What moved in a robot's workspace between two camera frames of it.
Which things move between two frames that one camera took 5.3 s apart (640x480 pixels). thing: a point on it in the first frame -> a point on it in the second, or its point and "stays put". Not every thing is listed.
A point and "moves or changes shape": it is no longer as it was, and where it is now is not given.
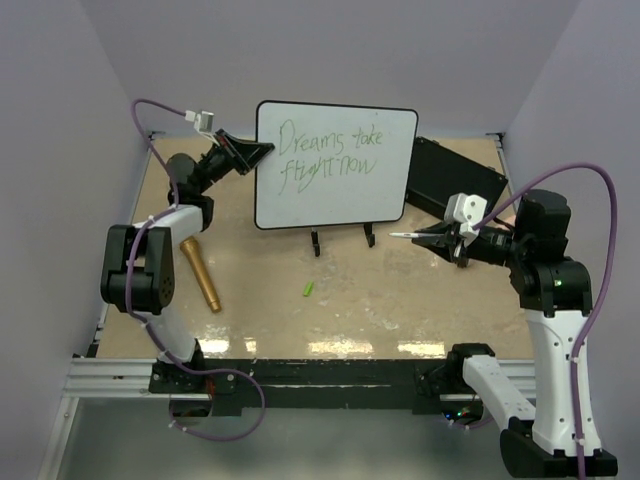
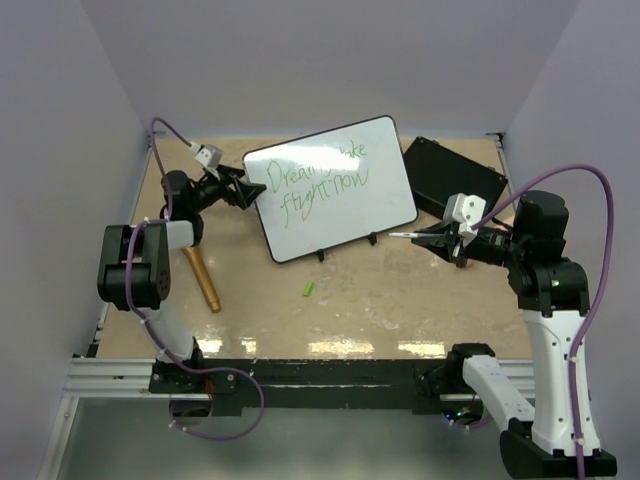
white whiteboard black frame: [334, 164] moves or changes shape
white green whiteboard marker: [409, 234] stays put
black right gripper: [452, 248] stays put
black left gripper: [241, 155] -> [243, 194]
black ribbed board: [438, 172] stays put
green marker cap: [309, 289] stays put
